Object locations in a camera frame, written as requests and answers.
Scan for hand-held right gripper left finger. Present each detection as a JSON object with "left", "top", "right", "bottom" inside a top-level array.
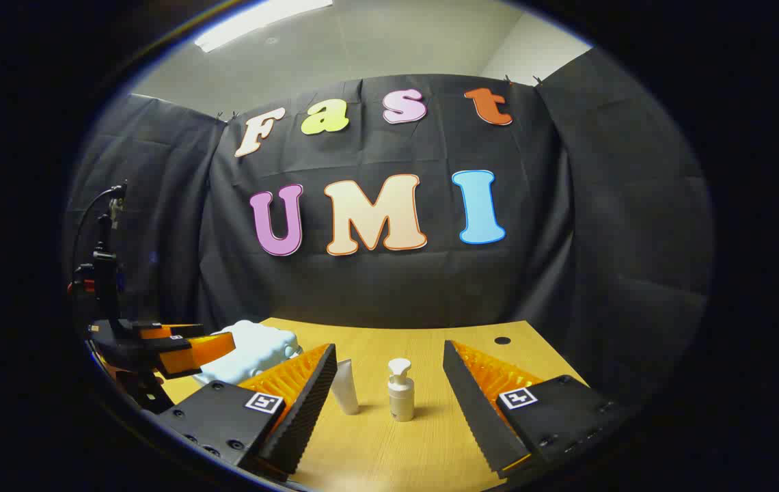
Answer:
[{"left": 157, "top": 343, "right": 338, "bottom": 479}]

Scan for black backdrop cloth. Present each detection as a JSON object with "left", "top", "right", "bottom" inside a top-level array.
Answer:
[{"left": 65, "top": 48, "right": 715, "bottom": 411}]

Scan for white cream tube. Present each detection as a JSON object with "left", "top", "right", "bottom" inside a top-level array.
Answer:
[{"left": 332, "top": 359, "right": 361, "bottom": 415}]

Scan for white pump bottle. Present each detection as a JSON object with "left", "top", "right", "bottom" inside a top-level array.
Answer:
[{"left": 387, "top": 357, "right": 416, "bottom": 422}]

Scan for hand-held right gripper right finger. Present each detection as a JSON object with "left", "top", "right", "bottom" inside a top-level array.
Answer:
[{"left": 443, "top": 340, "right": 626, "bottom": 479}]

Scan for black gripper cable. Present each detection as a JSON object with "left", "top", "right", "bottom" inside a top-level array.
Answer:
[{"left": 72, "top": 186, "right": 117, "bottom": 274}]

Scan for light blue suitcase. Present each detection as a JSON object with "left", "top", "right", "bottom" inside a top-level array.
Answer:
[{"left": 193, "top": 319, "right": 303, "bottom": 385}]

